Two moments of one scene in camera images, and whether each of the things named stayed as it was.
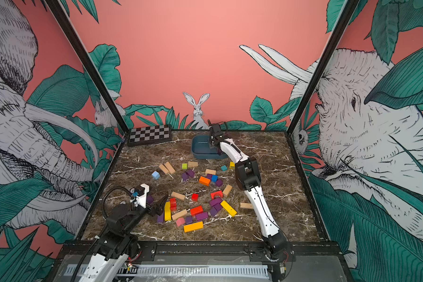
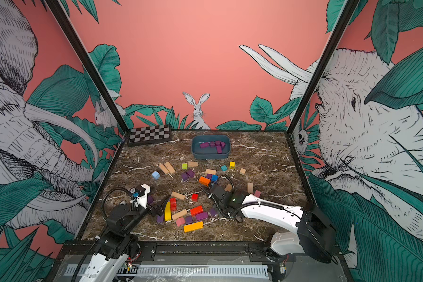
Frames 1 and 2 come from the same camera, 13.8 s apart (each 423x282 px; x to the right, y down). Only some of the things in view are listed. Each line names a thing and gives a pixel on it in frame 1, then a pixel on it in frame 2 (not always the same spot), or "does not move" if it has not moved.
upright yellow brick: [167, 211] does not move
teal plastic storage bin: [201, 148] does not move
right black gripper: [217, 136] to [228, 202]
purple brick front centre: [202, 215] does not move
